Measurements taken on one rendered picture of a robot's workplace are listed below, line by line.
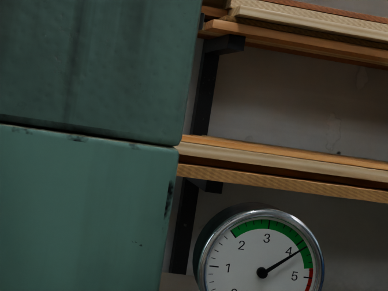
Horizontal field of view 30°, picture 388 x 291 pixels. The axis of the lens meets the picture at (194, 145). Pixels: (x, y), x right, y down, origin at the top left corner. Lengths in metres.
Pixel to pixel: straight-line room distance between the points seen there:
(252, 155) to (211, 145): 0.15
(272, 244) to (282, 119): 2.65
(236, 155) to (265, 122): 0.55
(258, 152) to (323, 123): 0.60
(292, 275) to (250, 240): 0.03
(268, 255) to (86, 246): 0.11
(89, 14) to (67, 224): 0.12
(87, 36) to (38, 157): 0.07
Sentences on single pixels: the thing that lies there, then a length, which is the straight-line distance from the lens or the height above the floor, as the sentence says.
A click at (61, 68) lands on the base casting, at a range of 0.40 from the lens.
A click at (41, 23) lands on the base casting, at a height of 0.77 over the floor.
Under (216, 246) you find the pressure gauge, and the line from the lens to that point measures 0.35.
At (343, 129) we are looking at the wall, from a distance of 3.10.
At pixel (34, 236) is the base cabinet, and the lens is 0.41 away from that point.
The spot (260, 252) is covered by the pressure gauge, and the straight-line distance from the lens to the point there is 0.36.
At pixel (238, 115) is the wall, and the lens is 2.95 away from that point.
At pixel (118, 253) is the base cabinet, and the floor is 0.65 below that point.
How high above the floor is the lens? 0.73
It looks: 3 degrees down
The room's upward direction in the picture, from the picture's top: 9 degrees clockwise
